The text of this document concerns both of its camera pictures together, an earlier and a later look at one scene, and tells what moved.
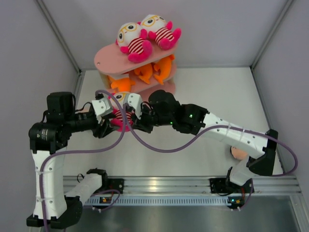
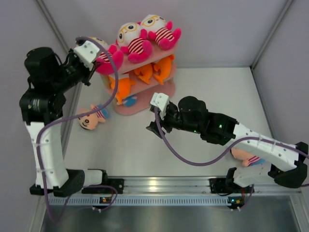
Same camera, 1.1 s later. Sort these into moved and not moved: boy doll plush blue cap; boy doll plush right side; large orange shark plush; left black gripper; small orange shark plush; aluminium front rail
Moved: left black gripper; boy doll plush blue cap
Not moved: boy doll plush right side; large orange shark plush; small orange shark plush; aluminium front rail
